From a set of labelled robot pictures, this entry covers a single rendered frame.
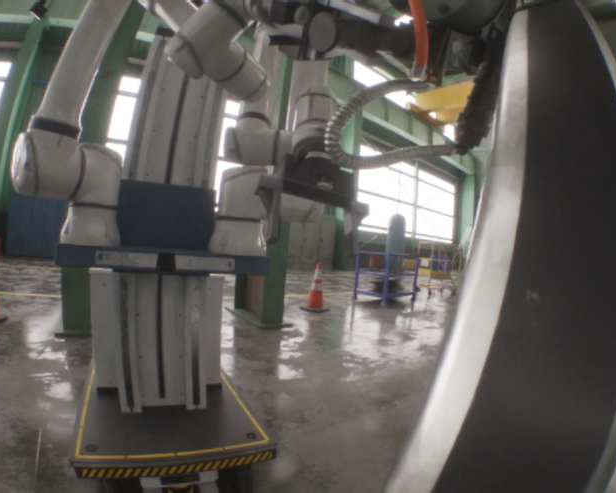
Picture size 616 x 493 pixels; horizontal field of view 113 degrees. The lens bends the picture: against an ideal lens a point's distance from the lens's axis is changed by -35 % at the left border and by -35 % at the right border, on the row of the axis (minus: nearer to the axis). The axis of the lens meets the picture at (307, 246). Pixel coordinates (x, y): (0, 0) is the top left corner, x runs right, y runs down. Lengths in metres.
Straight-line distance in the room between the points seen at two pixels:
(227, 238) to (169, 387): 0.65
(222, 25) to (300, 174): 0.28
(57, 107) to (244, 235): 0.65
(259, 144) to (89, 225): 0.51
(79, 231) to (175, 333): 0.54
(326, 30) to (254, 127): 0.44
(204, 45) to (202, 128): 0.67
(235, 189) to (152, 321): 0.57
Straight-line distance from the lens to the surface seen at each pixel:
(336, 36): 0.31
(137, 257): 0.90
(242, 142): 0.70
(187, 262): 0.91
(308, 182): 0.50
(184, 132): 1.20
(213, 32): 0.53
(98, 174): 0.91
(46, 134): 0.84
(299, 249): 11.45
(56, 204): 9.45
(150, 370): 1.25
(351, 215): 0.53
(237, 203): 0.95
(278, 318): 3.75
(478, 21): 0.47
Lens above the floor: 1.01
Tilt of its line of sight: 1 degrees down
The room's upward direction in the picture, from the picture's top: 5 degrees clockwise
